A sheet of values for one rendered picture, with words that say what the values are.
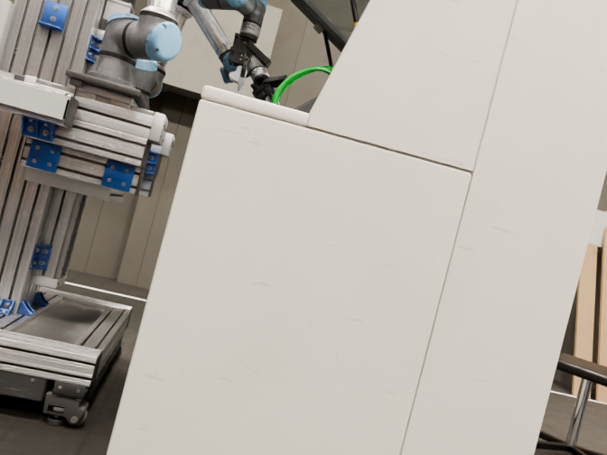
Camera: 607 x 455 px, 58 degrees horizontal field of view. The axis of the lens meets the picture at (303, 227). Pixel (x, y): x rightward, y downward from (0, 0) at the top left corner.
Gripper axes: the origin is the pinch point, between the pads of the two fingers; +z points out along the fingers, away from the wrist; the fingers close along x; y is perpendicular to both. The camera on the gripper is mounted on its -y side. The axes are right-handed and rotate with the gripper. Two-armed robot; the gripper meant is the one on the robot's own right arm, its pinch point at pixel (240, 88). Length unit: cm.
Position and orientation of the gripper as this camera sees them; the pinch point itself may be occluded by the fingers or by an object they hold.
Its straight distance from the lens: 220.1
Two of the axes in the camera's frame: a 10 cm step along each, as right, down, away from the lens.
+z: -2.5, 9.7, -0.1
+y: -9.6, -2.5, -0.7
